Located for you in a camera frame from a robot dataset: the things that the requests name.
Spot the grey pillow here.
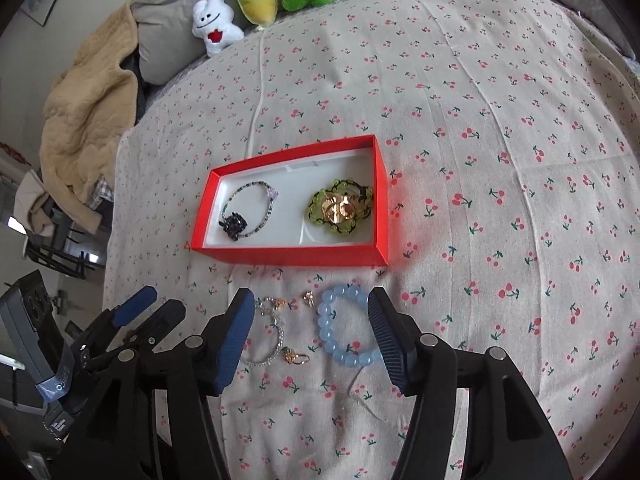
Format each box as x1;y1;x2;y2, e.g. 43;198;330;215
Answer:
129;0;417;86

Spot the cherry print bed sheet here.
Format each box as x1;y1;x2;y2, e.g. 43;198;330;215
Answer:
104;0;639;479

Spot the white plush toy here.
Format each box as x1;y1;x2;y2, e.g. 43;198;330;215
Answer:
192;0;244;58

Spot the clear crystal bead necklace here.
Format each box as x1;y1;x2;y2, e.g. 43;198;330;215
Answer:
240;297;288;368

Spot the black hair claw clip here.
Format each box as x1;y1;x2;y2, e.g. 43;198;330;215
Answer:
218;212;247;242

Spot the red jewelry box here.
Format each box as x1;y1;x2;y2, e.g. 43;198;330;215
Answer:
191;136;390;266

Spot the beige quilted blanket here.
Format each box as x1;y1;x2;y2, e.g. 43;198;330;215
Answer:
39;4;138;234

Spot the lime green beaded bracelet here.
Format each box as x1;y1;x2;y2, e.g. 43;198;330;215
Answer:
306;176;376;236

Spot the light blue bead bracelet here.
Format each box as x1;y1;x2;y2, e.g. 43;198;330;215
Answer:
316;284;384;369

